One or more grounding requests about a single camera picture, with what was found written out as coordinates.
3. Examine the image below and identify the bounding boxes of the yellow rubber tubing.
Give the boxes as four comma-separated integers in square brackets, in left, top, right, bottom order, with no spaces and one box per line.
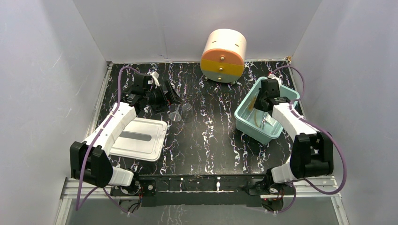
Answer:
[254,109,262,128]

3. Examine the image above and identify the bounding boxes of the test tube brush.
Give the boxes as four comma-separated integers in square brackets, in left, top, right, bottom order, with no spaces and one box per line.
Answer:
[247,97,257,111]

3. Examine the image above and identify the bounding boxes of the small white sachet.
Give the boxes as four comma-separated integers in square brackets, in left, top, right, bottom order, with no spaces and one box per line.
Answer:
[264,114,277,126]

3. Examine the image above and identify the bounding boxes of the metal scissors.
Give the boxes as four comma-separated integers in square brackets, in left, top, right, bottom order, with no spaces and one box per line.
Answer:
[259,112,268,129]

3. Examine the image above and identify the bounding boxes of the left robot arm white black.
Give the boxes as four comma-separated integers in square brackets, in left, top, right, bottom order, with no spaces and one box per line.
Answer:
[69,73,183,188]

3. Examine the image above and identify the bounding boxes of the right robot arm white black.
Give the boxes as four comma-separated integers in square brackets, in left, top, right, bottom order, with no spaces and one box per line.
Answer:
[254,79,334,188]

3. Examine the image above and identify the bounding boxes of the small clear beaker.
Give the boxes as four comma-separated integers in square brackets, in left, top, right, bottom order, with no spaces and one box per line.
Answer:
[182,103,193,123]

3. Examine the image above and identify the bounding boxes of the clear plastic funnel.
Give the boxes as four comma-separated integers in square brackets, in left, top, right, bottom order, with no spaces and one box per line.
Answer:
[168,104,182,122]

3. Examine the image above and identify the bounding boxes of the teal plastic bin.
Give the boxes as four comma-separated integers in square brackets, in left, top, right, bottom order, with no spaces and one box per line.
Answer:
[234,77,300,144]

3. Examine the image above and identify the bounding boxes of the white bin lid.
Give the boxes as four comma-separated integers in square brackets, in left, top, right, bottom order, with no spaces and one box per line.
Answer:
[110,118,168,162]

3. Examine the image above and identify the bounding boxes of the round pastel drawer cabinet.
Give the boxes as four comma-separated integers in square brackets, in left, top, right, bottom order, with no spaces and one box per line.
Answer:
[200,29,247,85]

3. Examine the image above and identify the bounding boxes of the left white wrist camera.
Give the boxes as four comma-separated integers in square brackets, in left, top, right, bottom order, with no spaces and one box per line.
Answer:
[148,71,160,88]

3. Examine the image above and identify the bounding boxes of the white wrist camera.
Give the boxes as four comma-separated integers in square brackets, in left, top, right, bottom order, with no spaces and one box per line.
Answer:
[268,73,282,85]
[148,71,160,88]

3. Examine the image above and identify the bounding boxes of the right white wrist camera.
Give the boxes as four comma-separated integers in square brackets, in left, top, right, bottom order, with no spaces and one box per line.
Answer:
[268,73,282,85]

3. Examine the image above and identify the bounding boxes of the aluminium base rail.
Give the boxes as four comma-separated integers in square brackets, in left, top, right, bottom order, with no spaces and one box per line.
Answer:
[59,175,343,215]

